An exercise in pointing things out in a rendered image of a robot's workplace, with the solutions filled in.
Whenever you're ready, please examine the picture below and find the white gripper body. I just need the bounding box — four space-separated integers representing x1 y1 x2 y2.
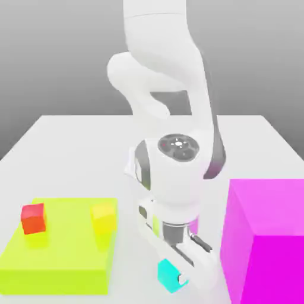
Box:
139 224 220 292

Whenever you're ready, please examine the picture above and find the small cyan cube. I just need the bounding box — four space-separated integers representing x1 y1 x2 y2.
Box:
157 258 190 295

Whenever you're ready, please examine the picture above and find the small yellow cube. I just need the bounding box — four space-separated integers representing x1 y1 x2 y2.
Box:
90 202 119 235

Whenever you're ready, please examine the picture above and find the small red cube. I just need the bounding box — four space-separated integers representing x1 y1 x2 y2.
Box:
20 202 48 236

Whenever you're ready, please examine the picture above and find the large magenta box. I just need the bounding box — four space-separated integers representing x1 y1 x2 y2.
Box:
219 178 304 304

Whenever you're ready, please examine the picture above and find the large yellow-green box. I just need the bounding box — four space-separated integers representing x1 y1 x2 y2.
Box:
0 197 119 296

